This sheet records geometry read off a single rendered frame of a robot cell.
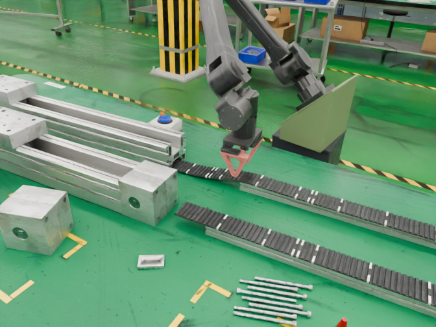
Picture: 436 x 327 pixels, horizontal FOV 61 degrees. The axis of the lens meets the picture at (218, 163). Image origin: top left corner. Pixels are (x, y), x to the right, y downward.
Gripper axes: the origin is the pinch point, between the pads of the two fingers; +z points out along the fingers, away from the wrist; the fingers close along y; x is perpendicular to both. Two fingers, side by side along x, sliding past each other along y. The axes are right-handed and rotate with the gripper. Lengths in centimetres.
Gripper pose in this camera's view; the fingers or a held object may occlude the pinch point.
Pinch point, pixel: (240, 166)
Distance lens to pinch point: 93.6
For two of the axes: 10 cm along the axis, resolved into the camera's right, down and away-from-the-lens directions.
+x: 9.1, 2.5, -3.4
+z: -0.4, 8.6, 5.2
